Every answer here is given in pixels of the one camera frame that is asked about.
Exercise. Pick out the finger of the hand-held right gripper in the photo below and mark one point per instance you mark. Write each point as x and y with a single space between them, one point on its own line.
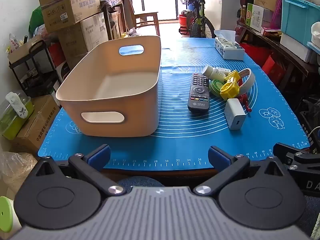
287 152

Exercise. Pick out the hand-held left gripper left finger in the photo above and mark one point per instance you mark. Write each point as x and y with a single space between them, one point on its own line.
100 155

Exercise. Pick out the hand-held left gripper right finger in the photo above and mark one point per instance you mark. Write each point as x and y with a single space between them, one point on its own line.
218 156

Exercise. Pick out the red small tool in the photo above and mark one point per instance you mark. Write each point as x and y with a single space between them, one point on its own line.
245 100

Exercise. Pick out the yellow plastic toy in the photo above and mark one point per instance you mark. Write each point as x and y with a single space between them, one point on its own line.
228 90

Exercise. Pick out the beige plastic storage basket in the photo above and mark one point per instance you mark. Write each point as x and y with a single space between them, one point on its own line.
112 85

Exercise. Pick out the white pill bottle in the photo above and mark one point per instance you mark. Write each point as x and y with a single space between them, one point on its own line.
212 72

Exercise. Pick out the white charger adapter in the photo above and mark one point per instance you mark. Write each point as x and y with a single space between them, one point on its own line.
233 115

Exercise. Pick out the blue silicone baking mat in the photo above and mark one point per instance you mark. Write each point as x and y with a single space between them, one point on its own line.
175 130

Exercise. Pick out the black remote control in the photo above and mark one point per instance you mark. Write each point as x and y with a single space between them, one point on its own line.
198 92

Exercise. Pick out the green tape roll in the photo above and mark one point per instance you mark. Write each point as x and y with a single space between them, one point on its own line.
214 86

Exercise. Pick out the low brown cardboard box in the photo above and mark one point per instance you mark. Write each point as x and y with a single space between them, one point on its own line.
37 122

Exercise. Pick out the clear plastic bag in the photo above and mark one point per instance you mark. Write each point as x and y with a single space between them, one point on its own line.
15 170

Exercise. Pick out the red gift bags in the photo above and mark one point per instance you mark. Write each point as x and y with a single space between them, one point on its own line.
272 67

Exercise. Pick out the green container with clear lid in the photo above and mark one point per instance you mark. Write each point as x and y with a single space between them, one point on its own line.
10 122

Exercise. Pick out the white patterned cloth roll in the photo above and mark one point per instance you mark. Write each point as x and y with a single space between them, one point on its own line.
17 105

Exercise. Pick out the dark wooden side table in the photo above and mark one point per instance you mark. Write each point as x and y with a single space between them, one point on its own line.
287 55

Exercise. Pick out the white foam box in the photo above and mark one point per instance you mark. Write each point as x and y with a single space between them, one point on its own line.
295 46

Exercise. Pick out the patterned tissue box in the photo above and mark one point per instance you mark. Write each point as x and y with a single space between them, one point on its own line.
228 50

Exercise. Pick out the black metal cart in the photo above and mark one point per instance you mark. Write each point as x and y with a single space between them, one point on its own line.
32 67

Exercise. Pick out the white jar with green lid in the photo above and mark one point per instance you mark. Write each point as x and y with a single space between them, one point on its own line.
6 215

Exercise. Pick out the large taped cardboard box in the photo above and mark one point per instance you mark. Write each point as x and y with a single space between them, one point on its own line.
85 37

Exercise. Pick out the small cardboard box of clutter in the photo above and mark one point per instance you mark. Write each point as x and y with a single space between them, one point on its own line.
22 51

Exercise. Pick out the black green bicycle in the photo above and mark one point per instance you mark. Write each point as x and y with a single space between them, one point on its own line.
197 27

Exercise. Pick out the wooden shelf unit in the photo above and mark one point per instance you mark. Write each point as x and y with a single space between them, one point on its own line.
113 22

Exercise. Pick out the teal plastic storage bin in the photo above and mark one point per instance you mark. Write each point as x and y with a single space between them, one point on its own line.
297 17

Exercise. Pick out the green and white carton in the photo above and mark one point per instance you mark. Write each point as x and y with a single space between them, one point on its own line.
255 17

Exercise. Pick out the red bucket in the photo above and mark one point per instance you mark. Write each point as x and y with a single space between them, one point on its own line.
182 20

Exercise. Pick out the cooking oil bottle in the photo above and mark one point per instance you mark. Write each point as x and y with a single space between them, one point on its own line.
243 13

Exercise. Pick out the wooden chair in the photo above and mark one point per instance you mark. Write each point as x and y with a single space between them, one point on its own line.
146 16

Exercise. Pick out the open cardboard box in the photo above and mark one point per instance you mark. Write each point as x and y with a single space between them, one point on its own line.
67 10

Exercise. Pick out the white chest freezer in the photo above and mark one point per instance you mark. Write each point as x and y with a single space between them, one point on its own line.
225 7

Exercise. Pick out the green bag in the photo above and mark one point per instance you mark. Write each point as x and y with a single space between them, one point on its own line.
36 20

